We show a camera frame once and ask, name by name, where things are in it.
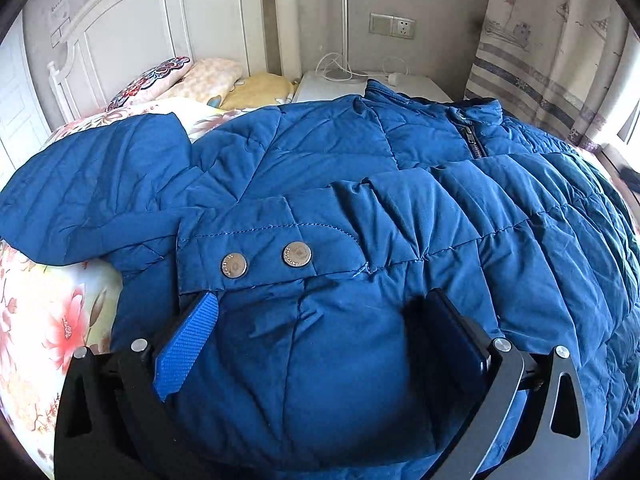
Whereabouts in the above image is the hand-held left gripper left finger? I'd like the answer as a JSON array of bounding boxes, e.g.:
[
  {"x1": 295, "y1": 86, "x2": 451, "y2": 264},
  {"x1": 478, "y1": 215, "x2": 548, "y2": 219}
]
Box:
[{"x1": 54, "y1": 291, "x2": 221, "y2": 480}]

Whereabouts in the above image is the blue quilted jacket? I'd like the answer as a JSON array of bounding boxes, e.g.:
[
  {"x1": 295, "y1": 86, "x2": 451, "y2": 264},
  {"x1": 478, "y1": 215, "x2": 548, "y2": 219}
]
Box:
[{"x1": 0, "y1": 79, "x2": 640, "y2": 480}]

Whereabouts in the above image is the window frame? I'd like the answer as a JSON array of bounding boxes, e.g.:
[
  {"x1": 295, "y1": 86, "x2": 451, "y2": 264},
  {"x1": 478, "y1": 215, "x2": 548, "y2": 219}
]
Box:
[{"x1": 597, "y1": 25, "x2": 640, "y2": 191}]

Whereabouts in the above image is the white wardrobe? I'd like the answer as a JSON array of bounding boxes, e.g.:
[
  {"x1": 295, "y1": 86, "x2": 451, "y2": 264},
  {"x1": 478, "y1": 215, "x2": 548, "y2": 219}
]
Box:
[{"x1": 0, "y1": 35, "x2": 52, "y2": 177}]

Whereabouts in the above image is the yellow pillow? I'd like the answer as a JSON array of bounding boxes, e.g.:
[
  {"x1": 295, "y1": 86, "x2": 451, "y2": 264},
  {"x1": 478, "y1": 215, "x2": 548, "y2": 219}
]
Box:
[{"x1": 220, "y1": 71, "x2": 297, "y2": 111}]

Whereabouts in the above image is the white bed headboard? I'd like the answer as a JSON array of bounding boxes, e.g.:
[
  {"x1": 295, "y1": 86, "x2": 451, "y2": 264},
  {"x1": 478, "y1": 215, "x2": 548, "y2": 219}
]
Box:
[{"x1": 47, "y1": 0, "x2": 302, "y2": 126}]

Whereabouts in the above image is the embroidered floral pillow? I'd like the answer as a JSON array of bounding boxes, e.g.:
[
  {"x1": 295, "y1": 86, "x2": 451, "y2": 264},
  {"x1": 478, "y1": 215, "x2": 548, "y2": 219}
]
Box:
[{"x1": 106, "y1": 56, "x2": 193, "y2": 111}]

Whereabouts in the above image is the white nightstand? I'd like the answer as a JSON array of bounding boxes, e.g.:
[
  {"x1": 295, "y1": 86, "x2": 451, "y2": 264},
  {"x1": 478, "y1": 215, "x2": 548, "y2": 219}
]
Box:
[{"x1": 291, "y1": 70, "x2": 456, "y2": 107}]

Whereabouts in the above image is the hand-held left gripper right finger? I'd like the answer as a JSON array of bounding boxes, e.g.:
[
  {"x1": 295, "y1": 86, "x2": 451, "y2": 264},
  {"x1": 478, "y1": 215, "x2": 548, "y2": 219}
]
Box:
[{"x1": 407, "y1": 287, "x2": 596, "y2": 480}]

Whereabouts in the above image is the white floor lamp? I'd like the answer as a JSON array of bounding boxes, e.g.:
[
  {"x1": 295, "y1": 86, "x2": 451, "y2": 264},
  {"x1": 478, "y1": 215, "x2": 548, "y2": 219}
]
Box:
[{"x1": 315, "y1": 0, "x2": 369, "y2": 84}]

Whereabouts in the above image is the wall power socket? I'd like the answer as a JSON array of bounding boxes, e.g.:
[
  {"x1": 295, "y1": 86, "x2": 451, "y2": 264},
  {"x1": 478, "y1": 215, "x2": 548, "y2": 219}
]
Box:
[{"x1": 391, "y1": 16, "x2": 417, "y2": 40}]

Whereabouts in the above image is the white cable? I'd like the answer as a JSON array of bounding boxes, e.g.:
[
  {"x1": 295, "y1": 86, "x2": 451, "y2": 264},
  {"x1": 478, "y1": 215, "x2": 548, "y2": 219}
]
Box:
[{"x1": 316, "y1": 52, "x2": 353, "y2": 81}]

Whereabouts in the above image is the striped printed curtain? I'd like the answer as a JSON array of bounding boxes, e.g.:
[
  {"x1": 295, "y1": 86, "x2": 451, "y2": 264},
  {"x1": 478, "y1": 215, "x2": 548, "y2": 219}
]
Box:
[{"x1": 462, "y1": 0, "x2": 630, "y2": 152}]

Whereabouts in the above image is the floral bed quilt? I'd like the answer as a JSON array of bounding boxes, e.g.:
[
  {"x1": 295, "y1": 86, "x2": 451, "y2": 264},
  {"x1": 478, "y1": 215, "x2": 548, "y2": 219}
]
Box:
[{"x1": 0, "y1": 97, "x2": 281, "y2": 480}]

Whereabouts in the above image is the cream patterned pillow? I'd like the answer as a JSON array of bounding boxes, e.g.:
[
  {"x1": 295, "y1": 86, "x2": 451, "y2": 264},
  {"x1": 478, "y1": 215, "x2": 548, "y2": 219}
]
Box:
[{"x1": 167, "y1": 58, "x2": 244, "y2": 106}]

